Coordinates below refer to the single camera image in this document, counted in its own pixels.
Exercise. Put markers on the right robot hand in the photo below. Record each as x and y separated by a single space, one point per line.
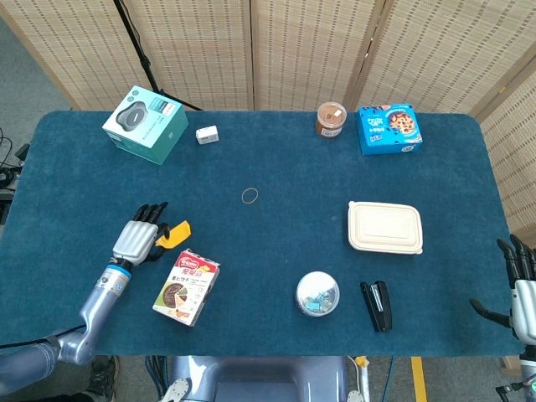
517 289

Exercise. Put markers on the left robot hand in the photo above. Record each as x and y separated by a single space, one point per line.
136 238

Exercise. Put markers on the yellow small object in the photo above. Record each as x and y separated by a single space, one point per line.
176 234

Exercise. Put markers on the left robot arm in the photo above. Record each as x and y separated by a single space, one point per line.
79 326

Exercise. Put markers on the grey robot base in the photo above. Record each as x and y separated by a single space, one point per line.
259 379

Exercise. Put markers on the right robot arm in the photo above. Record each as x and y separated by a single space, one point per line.
528 368

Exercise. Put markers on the red white biscuit box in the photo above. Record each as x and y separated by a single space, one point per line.
187 287

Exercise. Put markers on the teal appliance box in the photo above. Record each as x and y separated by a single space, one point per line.
144 125

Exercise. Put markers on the tan rubber band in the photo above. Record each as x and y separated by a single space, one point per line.
250 195

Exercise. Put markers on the small white box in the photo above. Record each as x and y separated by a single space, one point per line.
207 135

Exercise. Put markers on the blue table cloth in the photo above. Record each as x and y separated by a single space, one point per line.
268 234

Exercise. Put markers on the black stapler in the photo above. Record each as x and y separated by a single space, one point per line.
377 305

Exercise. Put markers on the cream lidded food container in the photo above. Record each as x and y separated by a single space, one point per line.
384 227

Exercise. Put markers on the black tripod stand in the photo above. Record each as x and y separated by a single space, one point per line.
144 58

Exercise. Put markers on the clear tub of binder clips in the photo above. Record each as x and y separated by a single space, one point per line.
318 293

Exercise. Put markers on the blue cookie box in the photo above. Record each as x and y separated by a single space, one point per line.
389 129

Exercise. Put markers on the brown sauce jar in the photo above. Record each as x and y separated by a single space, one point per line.
330 119

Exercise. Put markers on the woven folding screen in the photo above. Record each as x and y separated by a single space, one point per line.
318 50

